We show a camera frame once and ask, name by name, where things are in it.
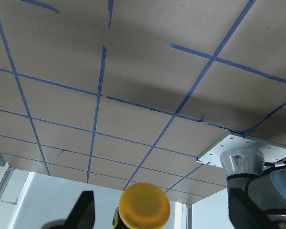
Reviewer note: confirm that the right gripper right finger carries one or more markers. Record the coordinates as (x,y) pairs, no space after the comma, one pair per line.
(244,213)

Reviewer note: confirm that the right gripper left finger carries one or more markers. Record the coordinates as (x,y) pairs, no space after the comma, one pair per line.
(82,216)

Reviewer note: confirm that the yellow push button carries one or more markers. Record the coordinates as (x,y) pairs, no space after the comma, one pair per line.
(142,206)

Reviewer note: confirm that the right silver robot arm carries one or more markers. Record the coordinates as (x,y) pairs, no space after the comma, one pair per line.
(256,196)

